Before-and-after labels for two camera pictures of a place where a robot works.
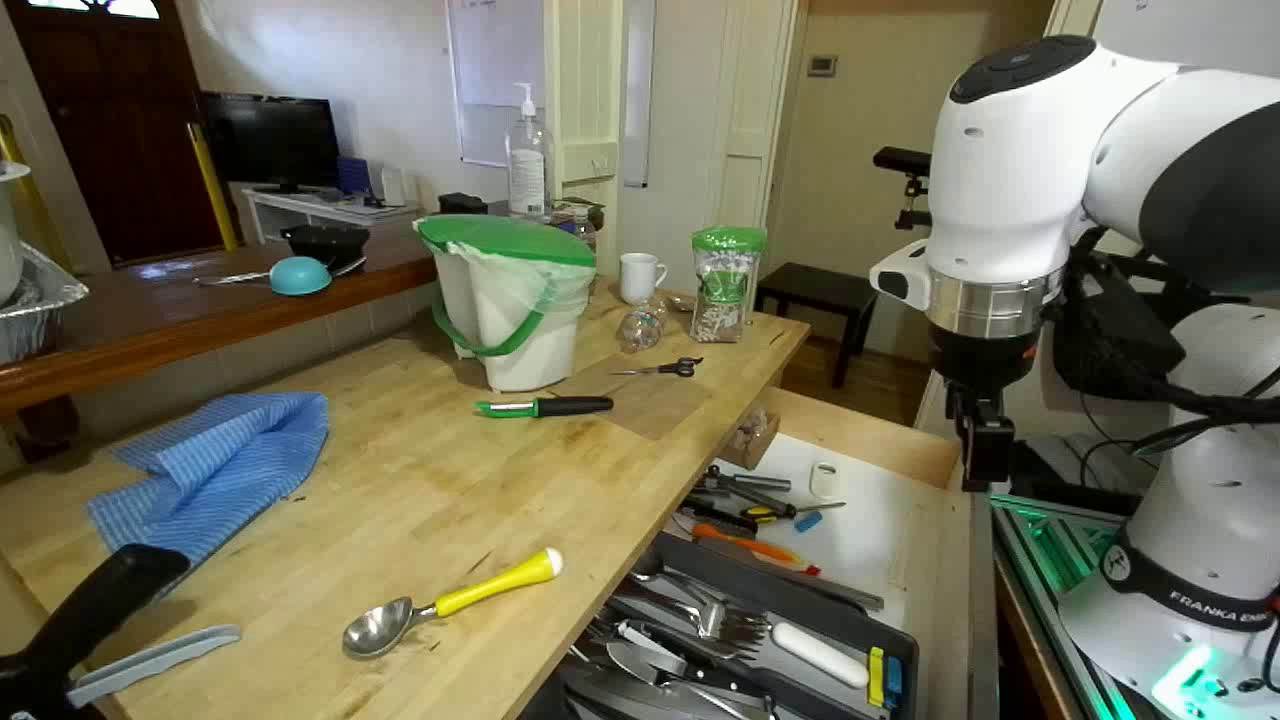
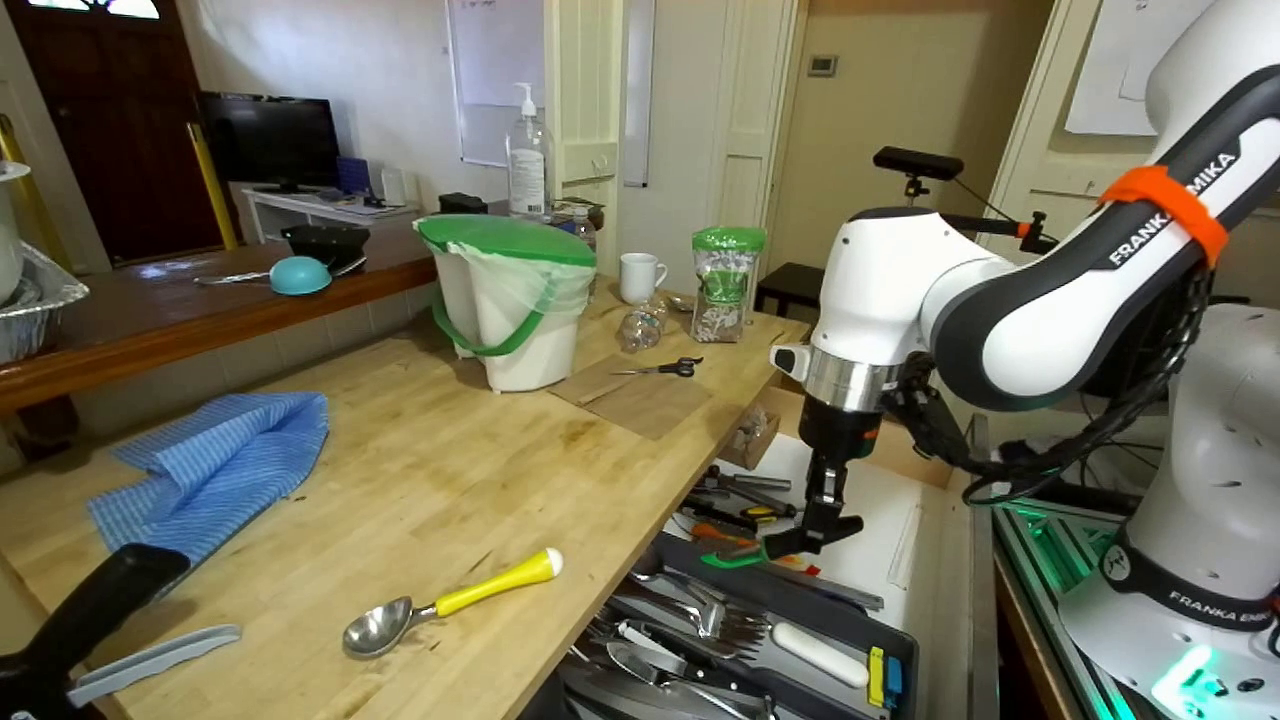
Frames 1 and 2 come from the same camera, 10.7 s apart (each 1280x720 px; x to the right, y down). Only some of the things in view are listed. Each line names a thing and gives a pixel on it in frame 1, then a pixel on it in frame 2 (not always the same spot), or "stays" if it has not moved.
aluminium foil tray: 35,323 stays
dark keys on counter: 687,365 stays
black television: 273,142 stays
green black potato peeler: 541,405 → 739,561
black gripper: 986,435 → 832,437
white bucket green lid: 509,294 stays
